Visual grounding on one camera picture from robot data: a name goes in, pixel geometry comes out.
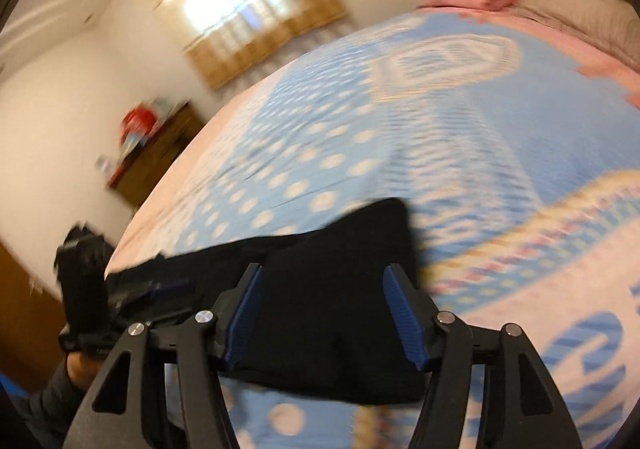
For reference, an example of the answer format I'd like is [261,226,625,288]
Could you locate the striped pillow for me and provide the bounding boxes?
[510,0,640,74]

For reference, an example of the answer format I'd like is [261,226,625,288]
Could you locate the blue dotted printed bed sheet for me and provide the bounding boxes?
[105,9,640,449]

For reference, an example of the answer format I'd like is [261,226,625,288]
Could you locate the black pants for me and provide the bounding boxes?
[105,197,433,405]

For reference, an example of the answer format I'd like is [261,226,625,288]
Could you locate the red gift bag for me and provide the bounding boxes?
[120,106,157,140]

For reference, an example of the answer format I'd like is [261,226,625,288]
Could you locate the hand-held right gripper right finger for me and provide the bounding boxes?
[382,263,583,449]

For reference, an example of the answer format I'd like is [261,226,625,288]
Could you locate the small yellow window curtain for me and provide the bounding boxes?
[135,0,348,90]

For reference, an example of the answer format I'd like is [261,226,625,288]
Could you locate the person's left forearm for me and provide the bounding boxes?
[14,364,90,449]

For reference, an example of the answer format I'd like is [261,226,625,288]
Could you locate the brown wooden desk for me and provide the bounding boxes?
[107,101,208,210]

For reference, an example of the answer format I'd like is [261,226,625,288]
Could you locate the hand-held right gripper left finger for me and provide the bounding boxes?
[62,263,264,449]

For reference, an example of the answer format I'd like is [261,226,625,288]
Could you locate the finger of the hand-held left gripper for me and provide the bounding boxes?
[107,274,198,326]

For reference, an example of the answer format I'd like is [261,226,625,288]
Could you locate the person's left hand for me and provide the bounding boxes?
[65,351,108,395]

